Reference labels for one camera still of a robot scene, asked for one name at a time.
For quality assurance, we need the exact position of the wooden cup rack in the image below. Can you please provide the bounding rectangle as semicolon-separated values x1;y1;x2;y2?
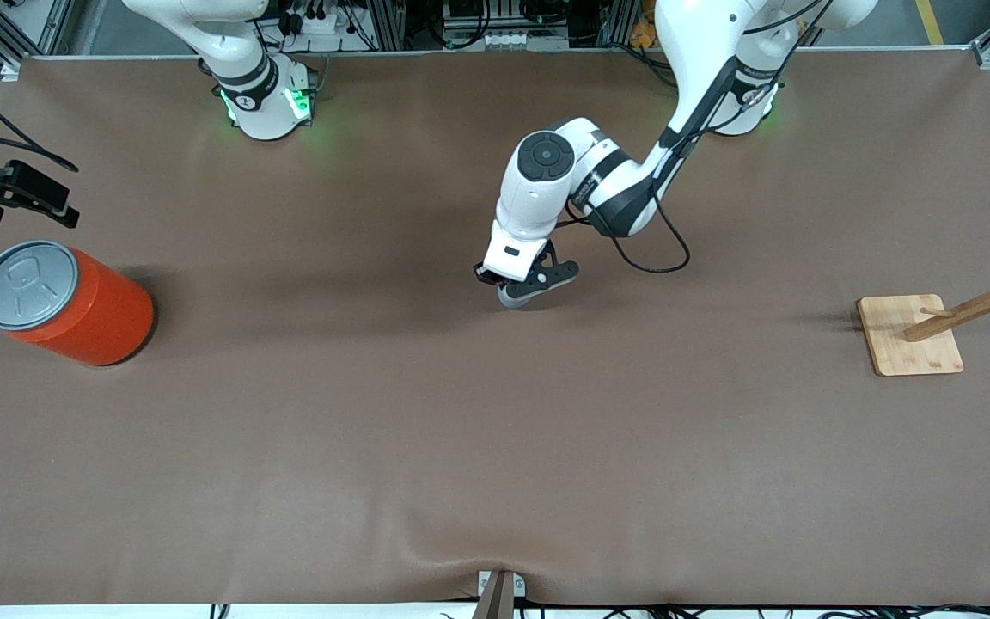
857;236;990;377

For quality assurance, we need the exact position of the brown table cover mat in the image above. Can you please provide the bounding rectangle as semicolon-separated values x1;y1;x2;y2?
0;47;990;607

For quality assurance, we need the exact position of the orange can-shaped container grey lid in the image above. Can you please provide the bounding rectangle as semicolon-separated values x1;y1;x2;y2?
0;240;156;368

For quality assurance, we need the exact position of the white power strip with plugs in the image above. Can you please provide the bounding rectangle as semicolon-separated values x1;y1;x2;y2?
280;0;341;35

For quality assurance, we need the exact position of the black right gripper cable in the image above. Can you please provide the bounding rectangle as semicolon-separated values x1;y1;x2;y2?
0;69;80;173

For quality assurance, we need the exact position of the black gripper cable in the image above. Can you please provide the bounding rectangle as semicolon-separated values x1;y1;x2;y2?
0;69;80;173
559;0;831;274

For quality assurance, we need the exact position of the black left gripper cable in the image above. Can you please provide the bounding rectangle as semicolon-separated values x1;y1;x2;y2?
559;0;831;274

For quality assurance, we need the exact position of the grey metal camera bracket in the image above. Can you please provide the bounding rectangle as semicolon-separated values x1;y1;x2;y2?
474;570;526;619

